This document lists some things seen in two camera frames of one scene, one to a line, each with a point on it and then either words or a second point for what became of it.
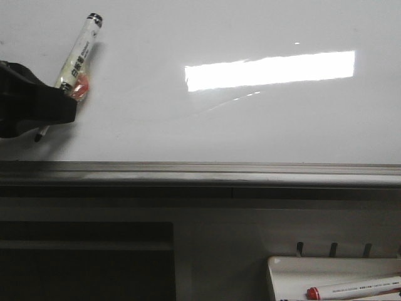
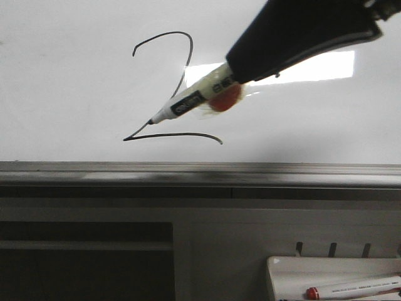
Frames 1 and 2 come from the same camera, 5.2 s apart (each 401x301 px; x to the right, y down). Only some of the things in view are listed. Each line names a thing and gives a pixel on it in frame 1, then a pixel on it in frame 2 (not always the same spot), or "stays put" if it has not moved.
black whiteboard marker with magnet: (75, 77) -> (218, 89)
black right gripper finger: (26, 102) -> (285, 32)
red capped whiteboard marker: (359, 289) stays put
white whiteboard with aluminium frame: (213, 94) stays put
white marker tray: (290, 278) stays put
